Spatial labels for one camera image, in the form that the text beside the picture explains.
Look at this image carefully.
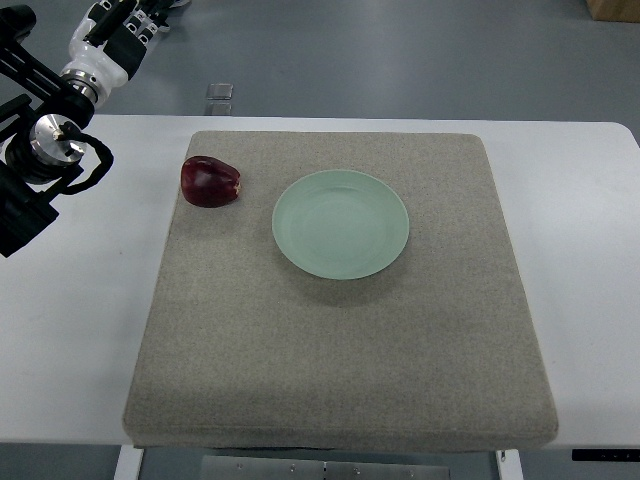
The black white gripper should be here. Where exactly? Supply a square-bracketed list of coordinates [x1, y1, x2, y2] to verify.
[61, 1, 163, 104]

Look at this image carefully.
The dark red apple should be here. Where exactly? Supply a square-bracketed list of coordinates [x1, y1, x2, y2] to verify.
[180, 155, 241, 208]

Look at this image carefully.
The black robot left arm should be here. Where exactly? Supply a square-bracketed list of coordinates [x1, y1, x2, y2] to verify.
[1, 1, 177, 257]

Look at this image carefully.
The pale green round plate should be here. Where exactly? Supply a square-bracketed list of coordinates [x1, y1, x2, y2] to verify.
[272, 169, 410, 280]

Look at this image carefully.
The clear floor socket cover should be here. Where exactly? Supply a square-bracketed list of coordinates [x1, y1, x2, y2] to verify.
[205, 83, 234, 116]

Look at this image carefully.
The white table leg left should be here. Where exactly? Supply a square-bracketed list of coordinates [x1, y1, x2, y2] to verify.
[113, 445, 144, 480]

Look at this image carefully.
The white table leg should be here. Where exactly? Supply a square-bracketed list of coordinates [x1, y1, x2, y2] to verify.
[113, 445, 144, 480]
[496, 449, 524, 480]

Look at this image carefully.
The grey fabric cushion mat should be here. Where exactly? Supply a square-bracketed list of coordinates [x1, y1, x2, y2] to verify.
[122, 131, 558, 453]

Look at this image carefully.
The cardboard box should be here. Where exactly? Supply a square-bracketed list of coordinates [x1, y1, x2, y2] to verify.
[586, 0, 640, 23]

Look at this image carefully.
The white table leg right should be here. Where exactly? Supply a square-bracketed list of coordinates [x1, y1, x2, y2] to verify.
[496, 449, 524, 480]

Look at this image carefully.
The black table control panel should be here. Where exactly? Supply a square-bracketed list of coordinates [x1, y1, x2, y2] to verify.
[571, 449, 640, 463]

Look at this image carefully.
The grey metal base plate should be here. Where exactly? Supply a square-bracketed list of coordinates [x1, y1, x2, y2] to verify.
[199, 456, 451, 480]

